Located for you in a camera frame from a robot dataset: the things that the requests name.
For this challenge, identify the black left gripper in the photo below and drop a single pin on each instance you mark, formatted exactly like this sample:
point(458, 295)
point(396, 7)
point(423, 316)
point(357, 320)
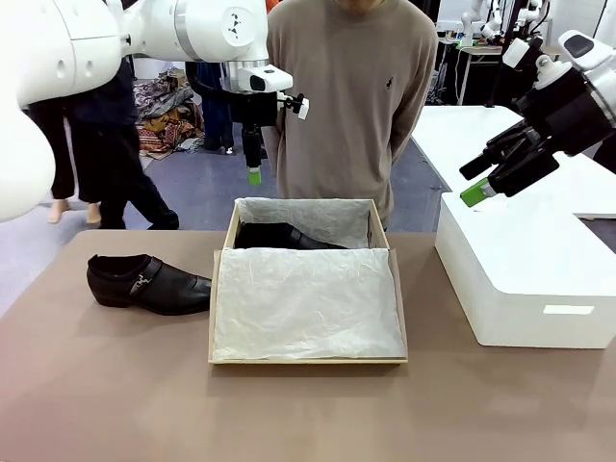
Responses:
point(255, 108)

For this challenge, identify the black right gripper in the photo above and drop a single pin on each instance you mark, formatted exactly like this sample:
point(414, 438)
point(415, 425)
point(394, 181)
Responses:
point(563, 110)

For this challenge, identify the black leather buckle shoe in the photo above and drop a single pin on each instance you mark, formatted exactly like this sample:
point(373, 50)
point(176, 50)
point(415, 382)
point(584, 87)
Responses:
point(269, 236)
point(163, 289)

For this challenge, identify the brown cardboard shoe box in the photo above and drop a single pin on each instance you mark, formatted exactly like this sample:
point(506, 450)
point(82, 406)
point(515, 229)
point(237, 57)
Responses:
point(380, 231)

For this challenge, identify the white tissue paper sheet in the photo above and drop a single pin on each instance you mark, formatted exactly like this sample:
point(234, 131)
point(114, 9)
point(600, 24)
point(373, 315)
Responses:
point(308, 303)

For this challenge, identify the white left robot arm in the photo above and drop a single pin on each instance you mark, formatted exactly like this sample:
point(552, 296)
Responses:
point(48, 48)

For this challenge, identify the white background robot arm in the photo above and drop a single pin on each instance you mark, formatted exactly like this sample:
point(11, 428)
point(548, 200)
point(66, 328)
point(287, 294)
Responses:
point(469, 19)

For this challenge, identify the white plastic storage box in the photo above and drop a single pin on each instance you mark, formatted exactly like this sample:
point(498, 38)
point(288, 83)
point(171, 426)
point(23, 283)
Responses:
point(529, 269)

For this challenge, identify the bystander in dark blue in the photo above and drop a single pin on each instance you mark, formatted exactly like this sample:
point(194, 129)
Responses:
point(214, 106)

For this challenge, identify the black tripod pole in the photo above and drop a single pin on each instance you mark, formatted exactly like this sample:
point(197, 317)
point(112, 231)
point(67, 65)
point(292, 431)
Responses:
point(495, 86)

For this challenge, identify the pile of patterned clothes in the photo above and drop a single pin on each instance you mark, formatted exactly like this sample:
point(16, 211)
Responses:
point(163, 120)

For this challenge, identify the person in beige sweater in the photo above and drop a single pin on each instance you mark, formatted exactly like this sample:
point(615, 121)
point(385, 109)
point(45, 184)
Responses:
point(346, 120)

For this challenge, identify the background table with grey legs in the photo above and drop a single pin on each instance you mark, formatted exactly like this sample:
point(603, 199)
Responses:
point(476, 50)

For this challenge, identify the bystander in dark clothes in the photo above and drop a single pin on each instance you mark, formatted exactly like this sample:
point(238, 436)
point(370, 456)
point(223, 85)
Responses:
point(110, 144)

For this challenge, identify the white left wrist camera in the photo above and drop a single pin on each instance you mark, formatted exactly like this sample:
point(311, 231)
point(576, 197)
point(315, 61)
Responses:
point(303, 108)

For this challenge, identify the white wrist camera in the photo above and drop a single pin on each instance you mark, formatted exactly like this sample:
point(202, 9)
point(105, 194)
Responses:
point(515, 53)
point(303, 108)

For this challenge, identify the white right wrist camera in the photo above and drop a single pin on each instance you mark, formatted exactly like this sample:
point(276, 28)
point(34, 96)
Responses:
point(515, 53)

